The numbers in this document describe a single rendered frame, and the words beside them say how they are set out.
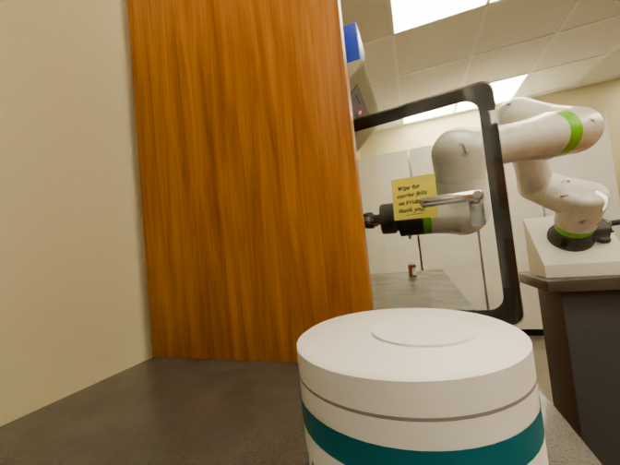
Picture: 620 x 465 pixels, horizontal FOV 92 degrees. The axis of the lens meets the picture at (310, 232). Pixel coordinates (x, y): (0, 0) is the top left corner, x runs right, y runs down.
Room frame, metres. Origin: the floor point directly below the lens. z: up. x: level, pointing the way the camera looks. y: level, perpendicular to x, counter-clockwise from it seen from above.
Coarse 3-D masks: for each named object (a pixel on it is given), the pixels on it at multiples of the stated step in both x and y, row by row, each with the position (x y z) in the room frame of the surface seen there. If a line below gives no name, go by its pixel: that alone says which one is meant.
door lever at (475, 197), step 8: (464, 192) 0.46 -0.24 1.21; (472, 192) 0.45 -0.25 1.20; (480, 192) 0.44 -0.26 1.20; (424, 200) 0.48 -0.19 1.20; (432, 200) 0.48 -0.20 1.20; (440, 200) 0.47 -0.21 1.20; (448, 200) 0.47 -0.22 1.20; (456, 200) 0.46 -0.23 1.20; (464, 200) 0.46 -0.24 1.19; (472, 200) 0.45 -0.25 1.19; (480, 200) 0.49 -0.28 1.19
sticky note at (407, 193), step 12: (396, 180) 0.55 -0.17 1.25; (408, 180) 0.54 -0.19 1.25; (420, 180) 0.53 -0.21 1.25; (432, 180) 0.52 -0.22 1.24; (396, 192) 0.55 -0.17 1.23; (408, 192) 0.54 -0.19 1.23; (420, 192) 0.53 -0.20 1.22; (432, 192) 0.52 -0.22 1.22; (396, 204) 0.55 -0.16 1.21; (408, 204) 0.54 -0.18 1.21; (420, 204) 0.53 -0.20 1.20; (396, 216) 0.55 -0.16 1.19; (408, 216) 0.54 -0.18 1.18; (420, 216) 0.53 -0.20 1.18; (432, 216) 0.52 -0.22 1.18
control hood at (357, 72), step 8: (352, 64) 0.58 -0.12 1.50; (360, 64) 0.58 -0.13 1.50; (352, 72) 0.58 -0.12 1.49; (360, 72) 0.59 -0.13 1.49; (352, 80) 0.59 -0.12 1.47; (360, 80) 0.61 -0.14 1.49; (368, 80) 0.65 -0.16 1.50; (352, 88) 0.61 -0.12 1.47; (360, 88) 0.63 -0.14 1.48; (368, 88) 0.67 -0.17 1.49; (368, 96) 0.69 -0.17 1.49; (368, 104) 0.73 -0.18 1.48; (368, 112) 0.76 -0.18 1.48; (376, 112) 0.80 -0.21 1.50
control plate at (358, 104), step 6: (354, 90) 0.62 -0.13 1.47; (354, 96) 0.64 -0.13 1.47; (360, 96) 0.66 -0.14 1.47; (354, 102) 0.66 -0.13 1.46; (360, 102) 0.68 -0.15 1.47; (354, 108) 0.68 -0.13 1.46; (360, 108) 0.70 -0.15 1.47; (354, 114) 0.70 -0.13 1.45; (360, 114) 0.73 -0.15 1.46; (366, 114) 0.76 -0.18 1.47
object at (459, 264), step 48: (432, 96) 0.51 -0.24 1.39; (480, 96) 0.48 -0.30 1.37; (384, 144) 0.55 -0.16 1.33; (432, 144) 0.52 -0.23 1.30; (480, 144) 0.48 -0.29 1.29; (384, 192) 0.56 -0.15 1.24; (384, 240) 0.56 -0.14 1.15; (432, 240) 0.53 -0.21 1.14; (480, 240) 0.49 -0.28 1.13; (384, 288) 0.57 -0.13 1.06; (432, 288) 0.53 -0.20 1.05; (480, 288) 0.50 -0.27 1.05
